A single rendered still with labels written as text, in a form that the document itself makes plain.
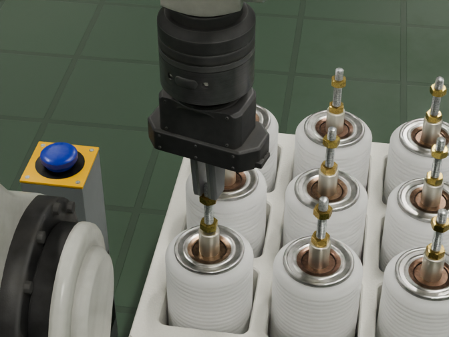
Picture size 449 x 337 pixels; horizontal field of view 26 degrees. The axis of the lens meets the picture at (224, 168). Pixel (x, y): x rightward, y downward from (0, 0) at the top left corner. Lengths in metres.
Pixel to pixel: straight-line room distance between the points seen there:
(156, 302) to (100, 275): 0.45
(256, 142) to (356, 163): 0.31
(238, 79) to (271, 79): 0.88
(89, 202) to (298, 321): 0.26
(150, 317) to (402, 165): 0.36
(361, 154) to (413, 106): 0.52
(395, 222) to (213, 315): 0.23
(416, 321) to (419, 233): 0.12
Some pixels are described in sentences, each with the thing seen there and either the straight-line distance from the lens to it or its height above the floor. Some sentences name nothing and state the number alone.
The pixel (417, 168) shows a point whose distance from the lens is 1.20.
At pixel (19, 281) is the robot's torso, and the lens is 0.60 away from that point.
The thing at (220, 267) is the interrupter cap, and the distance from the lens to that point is 1.03.
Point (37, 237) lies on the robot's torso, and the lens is 0.61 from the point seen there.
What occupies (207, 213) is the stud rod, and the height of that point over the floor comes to 0.31.
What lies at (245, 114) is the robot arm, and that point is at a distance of 0.90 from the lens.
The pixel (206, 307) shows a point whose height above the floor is 0.21.
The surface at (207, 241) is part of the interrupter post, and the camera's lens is 1.03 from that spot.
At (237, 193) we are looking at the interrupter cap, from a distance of 1.12.
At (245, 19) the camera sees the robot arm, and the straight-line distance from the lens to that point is 0.86.
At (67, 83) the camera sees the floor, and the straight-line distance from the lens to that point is 1.76.
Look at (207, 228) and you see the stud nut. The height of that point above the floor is 0.29.
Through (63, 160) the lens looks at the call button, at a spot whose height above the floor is 0.33.
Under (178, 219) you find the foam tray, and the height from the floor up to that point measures 0.18.
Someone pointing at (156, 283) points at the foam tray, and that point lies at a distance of 1.12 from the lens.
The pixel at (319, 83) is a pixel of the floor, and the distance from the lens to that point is 1.75.
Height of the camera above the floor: 0.98
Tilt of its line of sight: 39 degrees down
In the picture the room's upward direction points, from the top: straight up
